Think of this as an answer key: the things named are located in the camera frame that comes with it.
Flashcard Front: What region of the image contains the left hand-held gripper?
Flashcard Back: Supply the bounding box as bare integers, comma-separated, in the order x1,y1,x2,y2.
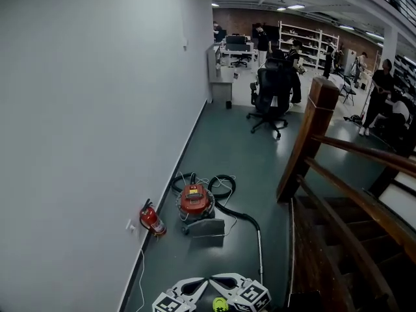
152,276,209,312

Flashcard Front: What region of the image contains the white office desk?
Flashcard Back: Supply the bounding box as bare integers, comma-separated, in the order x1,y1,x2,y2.
220,40,254,61

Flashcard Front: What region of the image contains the metal vacuum wand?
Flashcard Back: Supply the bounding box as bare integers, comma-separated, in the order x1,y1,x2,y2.
255,227,265,285

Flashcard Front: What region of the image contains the black computer monitor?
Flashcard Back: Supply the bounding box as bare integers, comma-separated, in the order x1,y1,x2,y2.
226,34,248,52

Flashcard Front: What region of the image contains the black vacuum hose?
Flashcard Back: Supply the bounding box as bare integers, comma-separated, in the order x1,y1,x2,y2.
171,172,263,237

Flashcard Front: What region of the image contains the red fire extinguisher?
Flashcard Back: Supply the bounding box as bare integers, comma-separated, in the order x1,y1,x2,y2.
139,198,168,237

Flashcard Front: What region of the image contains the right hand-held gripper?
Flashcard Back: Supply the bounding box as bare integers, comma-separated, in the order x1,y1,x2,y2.
209,272,272,312

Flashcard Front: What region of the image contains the grey desk cabinet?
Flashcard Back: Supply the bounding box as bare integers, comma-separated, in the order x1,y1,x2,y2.
207,44,235,105

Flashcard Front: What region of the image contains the person's right yellow shoe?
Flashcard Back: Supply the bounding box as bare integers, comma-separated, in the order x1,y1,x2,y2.
211,297,230,312

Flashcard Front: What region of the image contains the red vacuum cleaner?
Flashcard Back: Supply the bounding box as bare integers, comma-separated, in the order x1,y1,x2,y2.
176,183,216,235

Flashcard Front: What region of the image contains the white wall cable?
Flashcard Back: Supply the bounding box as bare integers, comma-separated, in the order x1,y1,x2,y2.
135,247,146,312

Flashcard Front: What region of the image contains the white vacuum power cord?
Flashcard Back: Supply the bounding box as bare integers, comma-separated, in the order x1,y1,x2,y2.
177,170,238,237

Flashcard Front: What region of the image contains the dark wooden staircase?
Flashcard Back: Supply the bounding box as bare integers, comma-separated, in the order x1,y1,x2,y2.
289,190,416,312

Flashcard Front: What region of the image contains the wooden stair railing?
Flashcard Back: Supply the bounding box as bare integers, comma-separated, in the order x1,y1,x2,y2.
276,76,416,312

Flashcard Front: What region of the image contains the black mesh office chair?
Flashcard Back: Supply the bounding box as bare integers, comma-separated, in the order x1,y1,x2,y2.
246,57,302,141

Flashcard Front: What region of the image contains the black folding chair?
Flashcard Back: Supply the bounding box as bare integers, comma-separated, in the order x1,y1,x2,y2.
339,76,357,106

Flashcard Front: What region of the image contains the white shelving unit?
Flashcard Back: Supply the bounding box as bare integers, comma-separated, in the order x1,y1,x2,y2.
278,20,341,70

